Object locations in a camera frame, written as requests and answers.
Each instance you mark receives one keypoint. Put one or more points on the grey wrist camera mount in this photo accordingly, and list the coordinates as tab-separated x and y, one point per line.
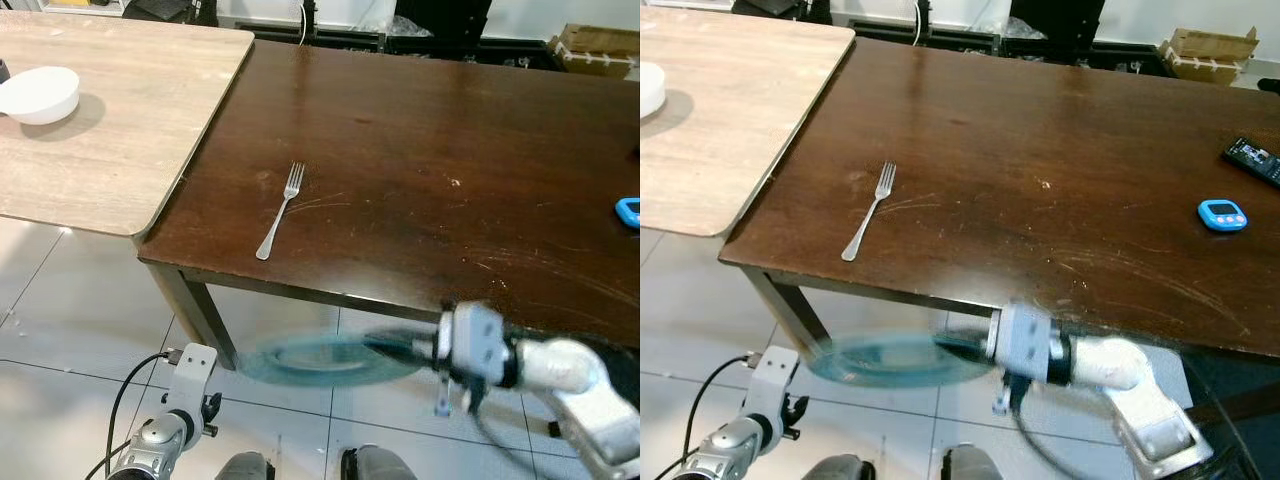
1022	345
770	378
190	375
475	345

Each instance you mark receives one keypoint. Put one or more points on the silver fork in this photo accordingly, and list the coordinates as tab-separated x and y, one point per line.
884	180
293	180

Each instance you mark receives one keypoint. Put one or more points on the white bowl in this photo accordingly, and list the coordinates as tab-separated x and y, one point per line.
40	95
651	90

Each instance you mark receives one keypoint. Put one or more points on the light wooden table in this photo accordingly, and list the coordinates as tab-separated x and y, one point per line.
740	130
130	130

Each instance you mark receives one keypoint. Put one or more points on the blue plate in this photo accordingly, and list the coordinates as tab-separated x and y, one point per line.
310	360
880	362

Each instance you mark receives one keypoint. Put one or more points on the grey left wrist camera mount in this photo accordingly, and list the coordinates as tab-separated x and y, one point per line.
190	375
770	378

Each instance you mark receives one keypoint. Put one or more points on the cardboard box with white tape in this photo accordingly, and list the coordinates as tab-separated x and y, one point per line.
1210	55
600	50

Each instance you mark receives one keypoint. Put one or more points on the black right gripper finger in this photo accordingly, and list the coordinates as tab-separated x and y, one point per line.
385	344
950	343

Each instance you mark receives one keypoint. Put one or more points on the black remote control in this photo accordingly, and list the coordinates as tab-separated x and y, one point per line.
1255	160

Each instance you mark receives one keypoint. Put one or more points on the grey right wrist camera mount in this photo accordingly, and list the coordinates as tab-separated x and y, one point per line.
1022	345
475	345

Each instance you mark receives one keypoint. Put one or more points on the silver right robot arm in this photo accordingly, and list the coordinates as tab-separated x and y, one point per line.
1110	362
560	365

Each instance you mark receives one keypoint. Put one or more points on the robot leg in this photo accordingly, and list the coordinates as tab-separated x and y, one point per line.
245	468
970	465
832	470
375	465

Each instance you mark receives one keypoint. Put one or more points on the blue kitchen timer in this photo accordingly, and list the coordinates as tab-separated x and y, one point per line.
1222	215
629	213

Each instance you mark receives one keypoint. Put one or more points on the robot left leg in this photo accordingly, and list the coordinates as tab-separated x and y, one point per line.
832	470
245	468

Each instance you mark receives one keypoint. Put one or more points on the dark wooden table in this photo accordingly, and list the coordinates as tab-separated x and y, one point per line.
1030	150
430	150

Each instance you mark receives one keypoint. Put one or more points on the robot right leg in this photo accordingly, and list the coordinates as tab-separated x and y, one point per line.
375	465
970	465

